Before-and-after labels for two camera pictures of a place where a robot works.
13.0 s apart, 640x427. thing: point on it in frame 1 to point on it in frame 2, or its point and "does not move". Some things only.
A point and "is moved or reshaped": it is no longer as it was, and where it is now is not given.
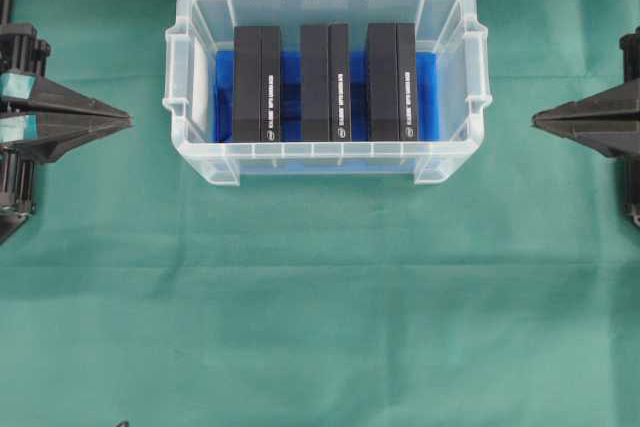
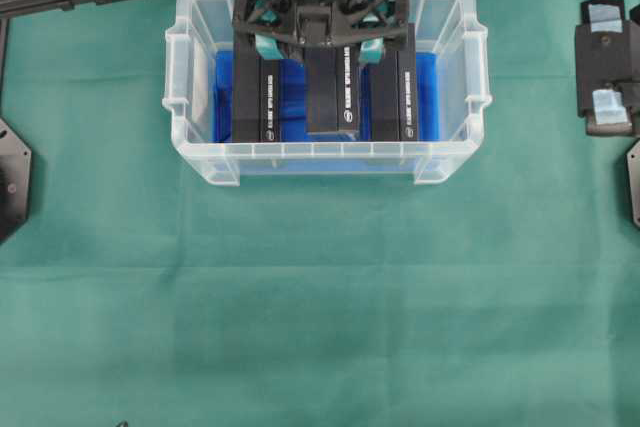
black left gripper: x=50 y=135 to x=323 y=0
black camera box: x=392 y=86 does not move
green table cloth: x=143 y=293 does not move
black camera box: x=326 y=85 is moved or reshaped
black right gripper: x=612 y=140 to x=608 y=58
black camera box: x=257 y=84 does not move
